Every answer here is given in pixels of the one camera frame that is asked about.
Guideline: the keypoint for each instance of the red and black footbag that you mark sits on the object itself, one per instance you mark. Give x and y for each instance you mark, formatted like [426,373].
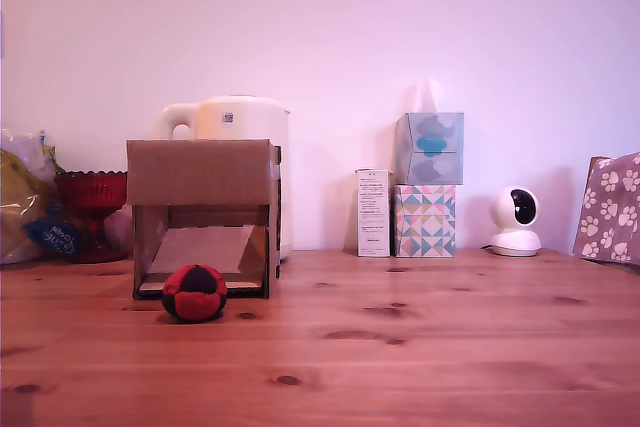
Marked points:
[196,299]

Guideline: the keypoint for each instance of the cardboard dice tower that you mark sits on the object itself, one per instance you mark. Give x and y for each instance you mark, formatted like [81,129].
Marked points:
[200,172]

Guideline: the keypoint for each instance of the white box with small text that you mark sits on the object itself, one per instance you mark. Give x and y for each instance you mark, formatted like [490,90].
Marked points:
[373,212]

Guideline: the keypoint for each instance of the white electric kettle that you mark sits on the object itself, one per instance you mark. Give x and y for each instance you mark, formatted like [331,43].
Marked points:
[245,117]

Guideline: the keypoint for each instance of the geometric pattern tissue box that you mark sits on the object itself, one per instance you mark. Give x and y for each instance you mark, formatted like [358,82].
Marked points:
[425,222]

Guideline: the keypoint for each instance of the blue grey tissue box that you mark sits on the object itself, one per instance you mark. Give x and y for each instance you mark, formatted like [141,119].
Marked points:
[430,149]

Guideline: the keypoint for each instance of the white tissue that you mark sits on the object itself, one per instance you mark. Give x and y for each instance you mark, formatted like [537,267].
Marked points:
[426,97]

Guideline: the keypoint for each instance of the red glass footed bowl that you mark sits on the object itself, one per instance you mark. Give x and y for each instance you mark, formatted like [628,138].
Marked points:
[90,193]

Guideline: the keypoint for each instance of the paw print cushion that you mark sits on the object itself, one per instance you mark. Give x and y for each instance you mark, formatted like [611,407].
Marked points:
[612,207]

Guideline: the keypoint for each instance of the clear plastic bag with print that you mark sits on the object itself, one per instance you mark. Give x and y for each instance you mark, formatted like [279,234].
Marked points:
[20,197]

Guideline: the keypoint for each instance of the small white round camera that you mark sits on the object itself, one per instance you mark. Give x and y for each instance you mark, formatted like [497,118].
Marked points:
[515,227]

